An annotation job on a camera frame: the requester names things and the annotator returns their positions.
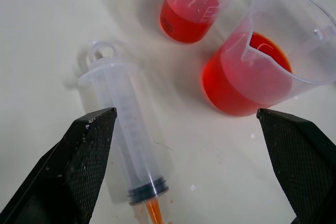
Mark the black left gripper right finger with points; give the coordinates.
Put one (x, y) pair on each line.
(302, 161)

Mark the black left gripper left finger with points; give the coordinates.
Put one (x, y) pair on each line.
(65, 171)

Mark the clear plastic syringe orange tip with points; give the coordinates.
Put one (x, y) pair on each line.
(131, 129)

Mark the large beaker with red liquid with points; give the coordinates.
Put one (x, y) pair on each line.
(265, 58)

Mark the small beaker with red liquid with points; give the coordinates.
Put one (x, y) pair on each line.
(195, 6)

